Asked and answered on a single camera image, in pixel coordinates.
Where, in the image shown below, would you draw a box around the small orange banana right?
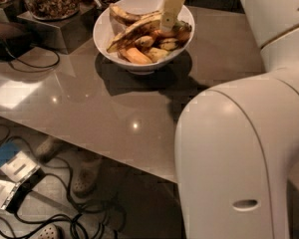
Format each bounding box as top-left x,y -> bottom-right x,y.
176,25 -> 191,44

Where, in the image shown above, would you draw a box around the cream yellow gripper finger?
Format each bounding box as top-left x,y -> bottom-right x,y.
160,0 -> 185,32

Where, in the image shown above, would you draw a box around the brown banana at bowl back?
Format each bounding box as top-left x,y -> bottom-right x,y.
109,3 -> 159,26

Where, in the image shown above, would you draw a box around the large spotted brown banana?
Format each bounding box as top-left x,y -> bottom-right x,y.
106,13 -> 192,54

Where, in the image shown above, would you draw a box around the dark brown device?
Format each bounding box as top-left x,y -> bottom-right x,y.
0,22 -> 33,60

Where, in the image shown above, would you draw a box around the blue white open box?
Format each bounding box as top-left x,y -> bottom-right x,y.
0,142 -> 44,213

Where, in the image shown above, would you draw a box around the small spotted banana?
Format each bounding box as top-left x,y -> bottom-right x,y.
158,38 -> 179,51

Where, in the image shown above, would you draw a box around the beige clog shoe left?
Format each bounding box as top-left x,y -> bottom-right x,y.
35,136 -> 63,162

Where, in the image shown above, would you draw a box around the black floor cables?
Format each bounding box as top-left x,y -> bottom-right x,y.
0,122 -> 131,239

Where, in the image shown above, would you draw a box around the beige clog shoe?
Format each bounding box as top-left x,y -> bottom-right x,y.
73,155 -> 103,198
35,136 -> 63,162

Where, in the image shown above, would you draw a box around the black cable on table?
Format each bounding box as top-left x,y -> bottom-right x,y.
0,33 -> 61,74

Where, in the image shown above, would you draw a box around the small yellow banana front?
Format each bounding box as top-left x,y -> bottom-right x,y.
144,47 -> 169,63

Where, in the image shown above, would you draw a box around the orange peeled banana piece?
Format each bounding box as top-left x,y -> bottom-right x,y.
119,47 -> 151,65

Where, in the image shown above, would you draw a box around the small yellow banana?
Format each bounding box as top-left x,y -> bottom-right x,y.
135,35 -> 155,48
144,47 -> 169,63

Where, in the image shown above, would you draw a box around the metal stand block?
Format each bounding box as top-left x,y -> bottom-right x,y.
17,4 -> 98,54

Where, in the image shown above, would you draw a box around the beige clog shoe right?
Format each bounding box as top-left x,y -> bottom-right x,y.
73,155 -> 103,198

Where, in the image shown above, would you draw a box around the white ceramic bowl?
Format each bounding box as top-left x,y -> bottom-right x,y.
93,0 -> 195,74

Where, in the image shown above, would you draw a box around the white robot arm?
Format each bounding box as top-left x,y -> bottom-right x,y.
174,0 -> 299,239

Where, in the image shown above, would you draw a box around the clog shoe at bottom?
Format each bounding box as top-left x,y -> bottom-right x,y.
37,224 -> 63,239

